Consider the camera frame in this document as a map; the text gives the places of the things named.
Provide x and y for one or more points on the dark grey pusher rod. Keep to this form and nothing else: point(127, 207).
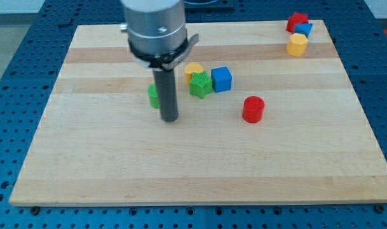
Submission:
point(167, 94)

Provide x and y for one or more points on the green circle block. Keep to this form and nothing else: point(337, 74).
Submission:
point(153, 96)

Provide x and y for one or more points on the green star block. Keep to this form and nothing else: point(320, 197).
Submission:
point(200, 85)

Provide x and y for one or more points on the red star block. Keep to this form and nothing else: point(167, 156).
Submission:
point(296, 18)

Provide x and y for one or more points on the blue cube block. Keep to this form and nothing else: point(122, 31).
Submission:
point(221, 79)

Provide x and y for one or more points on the wooden board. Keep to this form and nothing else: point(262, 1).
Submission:
point(100, 143)

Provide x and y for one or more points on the red cylinder block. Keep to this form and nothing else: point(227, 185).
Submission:
point(253, 108)

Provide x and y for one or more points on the yellow hexagon block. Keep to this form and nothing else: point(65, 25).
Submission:
point(297, 44)

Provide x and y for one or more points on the blue block at corner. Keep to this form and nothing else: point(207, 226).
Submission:
point(304, 29)

